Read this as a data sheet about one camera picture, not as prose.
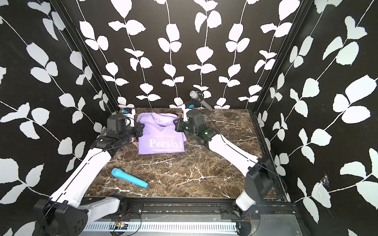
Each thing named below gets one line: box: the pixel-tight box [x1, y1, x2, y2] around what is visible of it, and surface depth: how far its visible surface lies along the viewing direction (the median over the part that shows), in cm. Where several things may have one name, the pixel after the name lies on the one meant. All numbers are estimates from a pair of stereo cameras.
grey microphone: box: [189, 90, 214, 112], surface depth 95 cm
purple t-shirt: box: [137, 112, 188, 155], surface depth 82 cm
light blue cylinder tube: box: [111, 168, 149, 189], surface depth 85 cm
